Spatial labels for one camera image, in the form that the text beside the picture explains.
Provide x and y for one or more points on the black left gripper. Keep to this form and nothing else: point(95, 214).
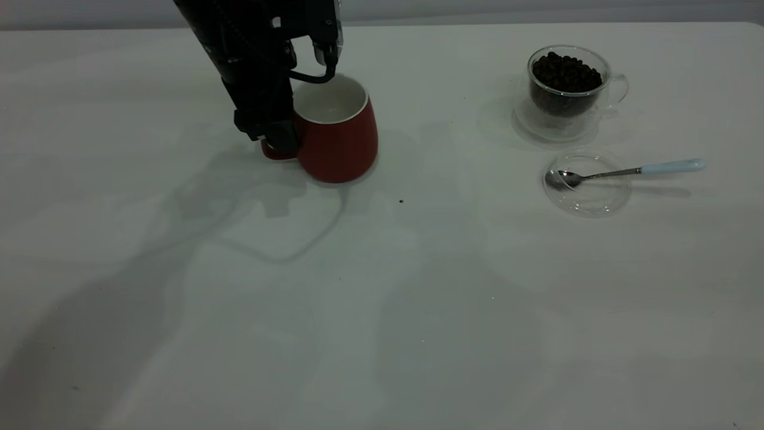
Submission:
point(256, 89)

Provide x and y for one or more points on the red ceramic mug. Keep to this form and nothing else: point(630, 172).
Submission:
point(340, 149)

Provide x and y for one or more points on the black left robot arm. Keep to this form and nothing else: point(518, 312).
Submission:
point(209, 30)

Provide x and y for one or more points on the coffee bean pile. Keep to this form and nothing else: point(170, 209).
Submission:
point(566, 77)

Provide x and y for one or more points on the clear glass saucer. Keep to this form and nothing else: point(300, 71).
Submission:
point(588, 203)

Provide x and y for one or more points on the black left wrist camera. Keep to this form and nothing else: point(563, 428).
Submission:
point(310, 24)

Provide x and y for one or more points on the clear double-wall glass cup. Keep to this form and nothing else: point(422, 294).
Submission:
point(558, 128)

